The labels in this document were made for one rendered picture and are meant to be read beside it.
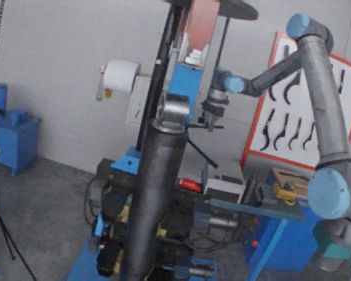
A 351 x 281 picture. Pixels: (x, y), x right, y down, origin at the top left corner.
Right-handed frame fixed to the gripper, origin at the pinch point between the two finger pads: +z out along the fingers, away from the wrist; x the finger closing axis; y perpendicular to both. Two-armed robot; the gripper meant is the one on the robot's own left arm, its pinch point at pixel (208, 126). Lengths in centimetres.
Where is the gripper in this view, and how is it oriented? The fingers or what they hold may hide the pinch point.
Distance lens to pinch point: 165.1
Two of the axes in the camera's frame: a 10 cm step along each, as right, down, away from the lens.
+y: -7.9, 0.2, -6.1
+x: 5.7, 4.1, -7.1
